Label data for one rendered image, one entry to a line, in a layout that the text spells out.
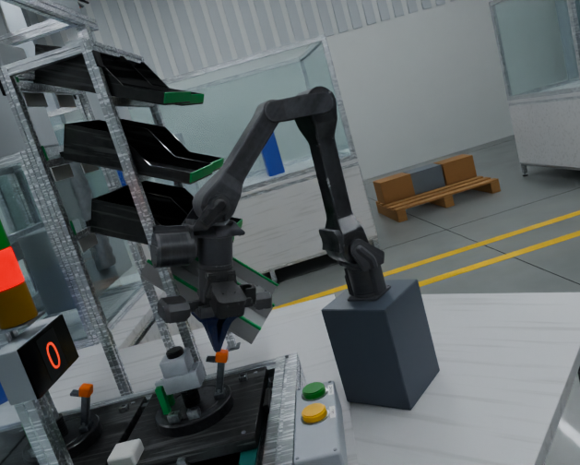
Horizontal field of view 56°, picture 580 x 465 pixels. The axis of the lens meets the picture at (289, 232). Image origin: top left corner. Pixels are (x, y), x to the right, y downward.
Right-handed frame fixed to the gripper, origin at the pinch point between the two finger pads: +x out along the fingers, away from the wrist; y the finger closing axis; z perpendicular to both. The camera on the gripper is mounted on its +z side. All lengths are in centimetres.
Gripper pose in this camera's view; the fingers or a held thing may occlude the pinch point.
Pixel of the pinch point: (216, 331)
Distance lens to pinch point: 94.6
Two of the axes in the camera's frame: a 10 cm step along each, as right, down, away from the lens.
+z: 4.6, 1.6, -8.7
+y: 8.9, -0.7, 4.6
